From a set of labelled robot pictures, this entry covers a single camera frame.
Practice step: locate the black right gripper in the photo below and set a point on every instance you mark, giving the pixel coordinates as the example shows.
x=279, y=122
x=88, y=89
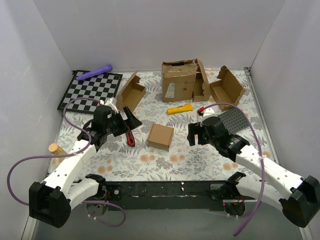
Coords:
x=195, y=133

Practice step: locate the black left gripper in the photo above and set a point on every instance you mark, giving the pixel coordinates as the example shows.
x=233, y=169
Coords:
x=122, y=124

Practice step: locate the red black utility knife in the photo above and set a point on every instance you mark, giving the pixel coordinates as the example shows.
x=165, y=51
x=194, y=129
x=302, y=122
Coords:
x=130, y=138

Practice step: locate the small cardboard box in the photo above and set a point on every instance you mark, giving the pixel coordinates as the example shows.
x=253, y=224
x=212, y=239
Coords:
x=160, y=137

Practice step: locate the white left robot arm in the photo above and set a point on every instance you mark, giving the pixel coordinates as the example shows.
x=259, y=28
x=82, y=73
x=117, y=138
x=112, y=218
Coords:
x=52, y=200

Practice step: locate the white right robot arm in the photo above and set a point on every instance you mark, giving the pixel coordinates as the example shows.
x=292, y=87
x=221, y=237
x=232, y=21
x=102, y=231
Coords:
x=298, y=196

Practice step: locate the open cardboard box left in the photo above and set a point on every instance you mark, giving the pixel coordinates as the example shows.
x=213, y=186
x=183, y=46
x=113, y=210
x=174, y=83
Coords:
x=131, y=93

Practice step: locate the open cardboard box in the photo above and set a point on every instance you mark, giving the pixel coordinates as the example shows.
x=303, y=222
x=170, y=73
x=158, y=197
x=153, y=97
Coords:
x=131, y=93
x=227, y=89

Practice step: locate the open cardboard box right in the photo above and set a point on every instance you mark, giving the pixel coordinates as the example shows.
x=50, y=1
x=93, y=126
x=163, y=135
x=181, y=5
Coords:
x=227, y=89

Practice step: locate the tall taped cardboard box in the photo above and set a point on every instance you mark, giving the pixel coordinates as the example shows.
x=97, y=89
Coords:
x=177, y=80

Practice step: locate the yellow toothpaste tube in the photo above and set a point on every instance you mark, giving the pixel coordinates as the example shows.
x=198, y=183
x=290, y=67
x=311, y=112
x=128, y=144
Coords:
x=180, y=109

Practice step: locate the black white chessboard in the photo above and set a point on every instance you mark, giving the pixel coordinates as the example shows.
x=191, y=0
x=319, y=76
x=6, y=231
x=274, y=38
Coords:
x=100, y=87

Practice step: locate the grey studded baseplate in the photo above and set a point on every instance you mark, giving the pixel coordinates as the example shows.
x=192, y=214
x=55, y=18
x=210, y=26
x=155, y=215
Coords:
x=234, y=121

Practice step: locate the purple cylinder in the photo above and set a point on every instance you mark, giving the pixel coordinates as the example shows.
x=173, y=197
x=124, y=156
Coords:
x=105, y=69

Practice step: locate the wooden cylinder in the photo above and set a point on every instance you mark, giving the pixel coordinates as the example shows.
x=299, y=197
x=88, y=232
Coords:
x=56, y=150

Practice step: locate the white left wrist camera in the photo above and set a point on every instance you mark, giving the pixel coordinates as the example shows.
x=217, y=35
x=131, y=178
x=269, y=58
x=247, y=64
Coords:
x=111, y=102

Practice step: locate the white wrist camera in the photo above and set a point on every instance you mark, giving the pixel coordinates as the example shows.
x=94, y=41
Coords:
x=111, y=102
x=203, y=113

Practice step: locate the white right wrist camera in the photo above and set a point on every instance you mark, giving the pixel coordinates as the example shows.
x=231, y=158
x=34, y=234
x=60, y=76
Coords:
x=203, y=113

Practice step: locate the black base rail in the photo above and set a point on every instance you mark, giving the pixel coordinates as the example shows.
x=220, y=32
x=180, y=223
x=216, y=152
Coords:
x=171, y=195

